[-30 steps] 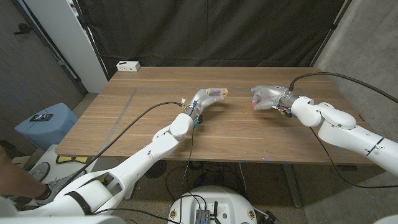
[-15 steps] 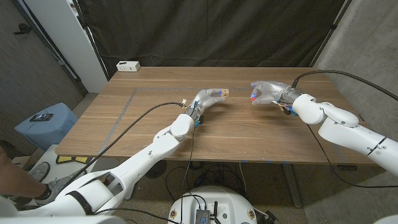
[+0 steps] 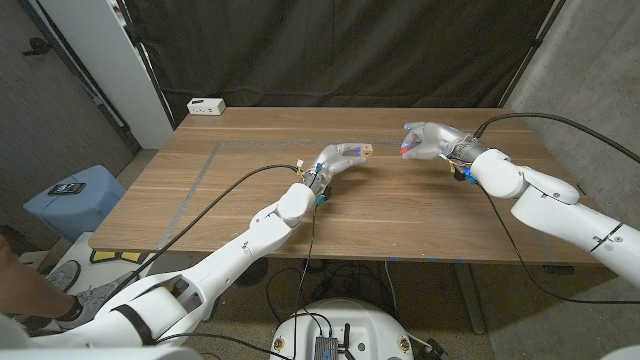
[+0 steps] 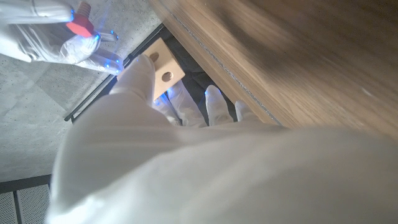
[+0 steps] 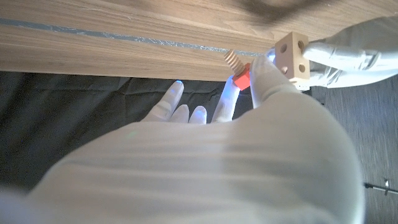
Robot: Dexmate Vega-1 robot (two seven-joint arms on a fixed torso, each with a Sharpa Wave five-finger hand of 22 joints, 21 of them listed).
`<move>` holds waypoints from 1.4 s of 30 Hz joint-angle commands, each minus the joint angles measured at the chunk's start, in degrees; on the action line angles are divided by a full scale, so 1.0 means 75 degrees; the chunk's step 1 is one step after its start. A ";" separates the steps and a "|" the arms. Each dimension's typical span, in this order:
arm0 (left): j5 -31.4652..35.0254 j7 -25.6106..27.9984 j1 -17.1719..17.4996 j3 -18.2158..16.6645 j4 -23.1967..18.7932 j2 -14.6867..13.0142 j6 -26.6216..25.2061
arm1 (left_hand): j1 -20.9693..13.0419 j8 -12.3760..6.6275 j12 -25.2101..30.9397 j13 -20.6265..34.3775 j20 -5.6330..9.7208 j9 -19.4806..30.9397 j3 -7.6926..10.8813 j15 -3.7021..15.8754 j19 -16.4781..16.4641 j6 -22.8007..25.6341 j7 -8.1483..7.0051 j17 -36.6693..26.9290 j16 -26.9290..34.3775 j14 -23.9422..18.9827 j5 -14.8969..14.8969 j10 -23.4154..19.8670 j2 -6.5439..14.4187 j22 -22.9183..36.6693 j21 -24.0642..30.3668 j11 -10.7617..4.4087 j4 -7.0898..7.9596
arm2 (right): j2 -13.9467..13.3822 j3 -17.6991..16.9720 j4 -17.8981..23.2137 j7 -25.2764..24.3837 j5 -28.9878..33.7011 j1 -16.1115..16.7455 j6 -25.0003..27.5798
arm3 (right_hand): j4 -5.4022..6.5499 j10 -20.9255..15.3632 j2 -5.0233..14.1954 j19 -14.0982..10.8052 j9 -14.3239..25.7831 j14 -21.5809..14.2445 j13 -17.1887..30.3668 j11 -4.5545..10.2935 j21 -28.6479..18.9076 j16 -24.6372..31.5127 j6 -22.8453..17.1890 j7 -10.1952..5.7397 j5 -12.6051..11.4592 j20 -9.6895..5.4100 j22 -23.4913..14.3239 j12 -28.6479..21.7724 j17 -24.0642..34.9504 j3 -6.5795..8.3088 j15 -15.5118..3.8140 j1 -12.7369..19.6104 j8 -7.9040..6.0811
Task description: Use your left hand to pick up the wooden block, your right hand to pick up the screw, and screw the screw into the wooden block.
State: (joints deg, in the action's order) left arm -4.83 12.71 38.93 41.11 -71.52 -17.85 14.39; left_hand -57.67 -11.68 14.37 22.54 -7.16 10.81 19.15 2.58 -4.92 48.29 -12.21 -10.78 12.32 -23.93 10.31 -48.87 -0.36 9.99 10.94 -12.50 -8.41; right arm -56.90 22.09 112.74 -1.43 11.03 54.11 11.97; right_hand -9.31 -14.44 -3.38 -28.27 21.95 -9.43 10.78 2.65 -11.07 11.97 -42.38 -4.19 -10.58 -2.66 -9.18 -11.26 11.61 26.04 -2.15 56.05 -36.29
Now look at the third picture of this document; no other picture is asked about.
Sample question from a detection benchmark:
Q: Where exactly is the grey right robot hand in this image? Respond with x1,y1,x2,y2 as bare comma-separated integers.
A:
399,121,489,164

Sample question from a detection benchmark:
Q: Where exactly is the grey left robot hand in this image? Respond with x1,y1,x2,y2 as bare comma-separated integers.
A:
302,142,369,189

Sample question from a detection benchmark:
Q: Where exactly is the black backdrop curtain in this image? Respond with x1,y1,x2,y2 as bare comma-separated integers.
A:
122,0,569,114

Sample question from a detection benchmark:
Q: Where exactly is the black backdrop stand pole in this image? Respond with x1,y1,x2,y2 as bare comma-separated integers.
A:
117,0,176,131
497,0,569,109

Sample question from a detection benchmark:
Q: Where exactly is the white power strip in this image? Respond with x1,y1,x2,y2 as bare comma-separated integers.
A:
187,97,227,117

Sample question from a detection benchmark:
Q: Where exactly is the round black fan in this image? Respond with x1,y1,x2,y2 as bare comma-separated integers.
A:
237,258,270,288

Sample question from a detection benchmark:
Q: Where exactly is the grey table leg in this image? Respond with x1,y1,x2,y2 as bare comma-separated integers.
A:
452,262,487,335

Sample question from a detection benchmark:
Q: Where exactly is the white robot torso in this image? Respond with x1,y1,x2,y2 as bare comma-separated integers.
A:
269,298,415,360

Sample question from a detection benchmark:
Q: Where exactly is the small grey electronics module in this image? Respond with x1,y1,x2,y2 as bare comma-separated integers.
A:
313,335,342,360

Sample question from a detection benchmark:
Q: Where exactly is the blue plastic bin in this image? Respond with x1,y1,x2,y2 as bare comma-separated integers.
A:
22,164,127,244

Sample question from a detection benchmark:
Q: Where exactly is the white floor mat yellow print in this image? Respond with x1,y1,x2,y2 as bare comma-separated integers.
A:
47,232,194,301

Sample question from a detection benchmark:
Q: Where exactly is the grey sneaker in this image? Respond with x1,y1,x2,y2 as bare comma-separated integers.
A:
45,259,82,294
74,272,137,321

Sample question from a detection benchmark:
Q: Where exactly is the person's bare leg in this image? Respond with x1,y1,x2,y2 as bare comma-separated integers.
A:
0,234,84,321

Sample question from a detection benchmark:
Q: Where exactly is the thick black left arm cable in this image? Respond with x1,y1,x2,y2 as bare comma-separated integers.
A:
102,163,301,304

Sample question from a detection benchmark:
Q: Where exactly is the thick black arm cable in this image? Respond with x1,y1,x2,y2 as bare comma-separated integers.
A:
472,112,640,164
102,163,301,304

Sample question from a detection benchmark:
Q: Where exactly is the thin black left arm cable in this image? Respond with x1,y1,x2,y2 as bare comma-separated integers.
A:
292,197,321,360

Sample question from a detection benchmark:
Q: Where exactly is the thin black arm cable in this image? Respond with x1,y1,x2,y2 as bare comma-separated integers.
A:
292,197,321,360
477,182,640,305

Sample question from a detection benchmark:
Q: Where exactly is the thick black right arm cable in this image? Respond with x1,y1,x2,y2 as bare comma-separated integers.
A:
472,112,640,164

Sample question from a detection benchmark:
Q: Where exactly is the white floor cable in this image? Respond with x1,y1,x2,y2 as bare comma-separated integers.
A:
383,260,399,311

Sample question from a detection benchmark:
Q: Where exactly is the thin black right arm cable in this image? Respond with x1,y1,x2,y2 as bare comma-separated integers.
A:
477,182,640,305

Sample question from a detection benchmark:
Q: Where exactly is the black door handle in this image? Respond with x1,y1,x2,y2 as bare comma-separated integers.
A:
21,36,53,56

